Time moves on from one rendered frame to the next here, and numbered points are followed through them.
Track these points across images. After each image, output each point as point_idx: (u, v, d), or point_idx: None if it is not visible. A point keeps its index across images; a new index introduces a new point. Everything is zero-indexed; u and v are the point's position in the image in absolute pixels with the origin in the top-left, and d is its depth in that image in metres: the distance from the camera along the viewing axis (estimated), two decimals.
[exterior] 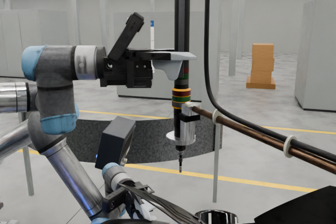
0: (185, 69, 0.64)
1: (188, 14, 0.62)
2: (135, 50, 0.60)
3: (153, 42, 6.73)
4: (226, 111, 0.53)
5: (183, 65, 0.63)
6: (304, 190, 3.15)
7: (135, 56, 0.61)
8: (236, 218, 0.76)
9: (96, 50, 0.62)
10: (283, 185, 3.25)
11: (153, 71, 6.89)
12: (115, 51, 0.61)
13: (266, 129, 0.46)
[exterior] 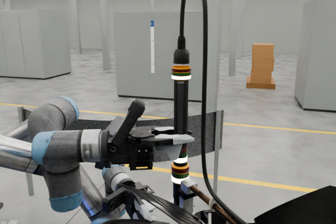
0: (184, 149, 0.69)
1: (186, 101, 0.66)
2: (137, 137, 0.65)
3: (153, 42, 6.73)
4: (221, 203, 0.58)
5: (182, 146, 0.68)
6: (304, 190, 3.15)
7: (137, 142, 0.65)
8: None
9: (100, 136, 0.66)
10: (283, 185, 3.25)
11: (153, 71, 6.89)
12: (118, 137, 0.66)
13: None
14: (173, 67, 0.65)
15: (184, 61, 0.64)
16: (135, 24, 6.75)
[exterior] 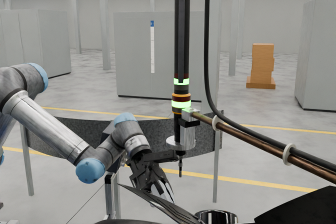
0: (185, 75, 0.65)
1: (188, 20, 0.62)
2: None
3: (153, 42, 6.73)
4: (225, 118, 0.54)
5: (183, 71, 0.63)
6: (304, 190, 3.15)
7: None
8: (236, 218, 0.76)
9: None
10: (283, 185, 3.25)
11: (153, 71, 6.89)
12: None
13: (265, 136, 0.46)
14: None
15: None
16: (135, 24, 6.75)
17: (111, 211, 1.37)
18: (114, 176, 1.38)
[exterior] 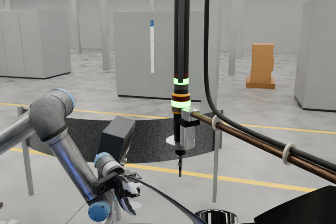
0: (185, 75, 0.65)
1: (188, 20, 0.62)
2: None
3: (153, 42, 6.73)
4: (225, 118, 0.54)
5: (183, 71, 0.63)
6: (304, 190, 3.15)
7: None
8: (210, 214, 0.74)
9: None
10: (283, 185, 3.25)
11: (153, 71, 6.89)
12: None
13: (265, 136, 0.46)
14: None
15: None
16: (135, 24, 6.75)
17: (111, 211, 1.37)
18: None
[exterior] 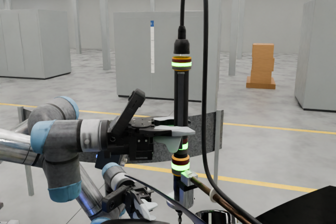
0: (184, 140, 0.68)
1: (187, 91, 0.66)
2: (137, 126, 0.64)
3: (153, 42, 6.73)
4: (222, 193, 0.58)
5: (182, 138, 0.67)
6: (304, 190, 3.15)
7: (137, 132, 0.65)
8: (210, 214, 0.74)
9: (100, 126, 0.66)
10: (283, 185, 3.25)
11: (153, 71, 6.89)
12: (118, 127, 0.65)
13: (258, 222, 0.50)
14: (173, 58, 0.64)
15: (185, 51, 0.63)
16: (135, 24, 6.75)
17: None
18: None
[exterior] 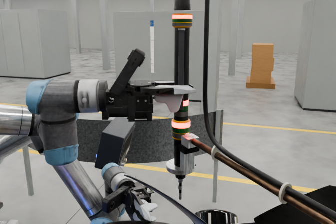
0: (185, 102, 0.66)
1: (188, 50, 0.64)
2: (136, 85, 0.62)
3: (153, 42, 6.73)
4: (224, 149, 0.55)
5: (183, 98, 0.65)
6: (304, 190, 3.15)
7: (136, 91, 0.63)
8: (210, 214, 0.74)
9: (98, 85, 0.64)
10: None
11: (153, 71, 6.89)
12: (117, 86, 0.63)
13: (262, 173, 0.47)
14: (174, 14, 0.62)
15: (186, 7, 0.61)
16: (135, 24, 6.75)
17: None
18: None
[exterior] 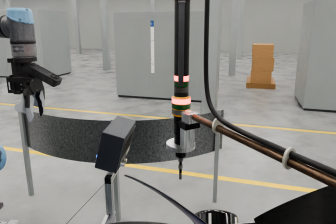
0: (185, 77, 0.65)
1: (188, 23, 0.62)
2: None
3: (153, 42, 6.73)
4: (225, 121, 0.54)
5: (183, 74, 0.63)
6: (304, 190, 3.15)
7: None
8: (210, 214, 0.74)
9: None
10: (283, 185, 3.25)
11: (153, 71, 6.89)
12: None
13: (265, 140, 0.46)
14: None
15: None
16: (135, 24, 6.75)
17: (111, 211, 1.37)
18: (114, 176, 1.38)
